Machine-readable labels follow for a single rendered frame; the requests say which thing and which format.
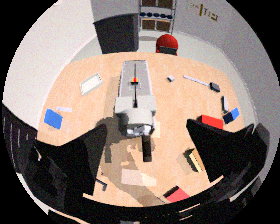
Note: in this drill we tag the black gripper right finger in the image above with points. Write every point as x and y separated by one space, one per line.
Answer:
216 146

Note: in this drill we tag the blue rectangular block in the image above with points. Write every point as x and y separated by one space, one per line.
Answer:
52 118
231 115

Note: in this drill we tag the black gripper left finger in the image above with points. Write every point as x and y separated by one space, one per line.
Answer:
78 159

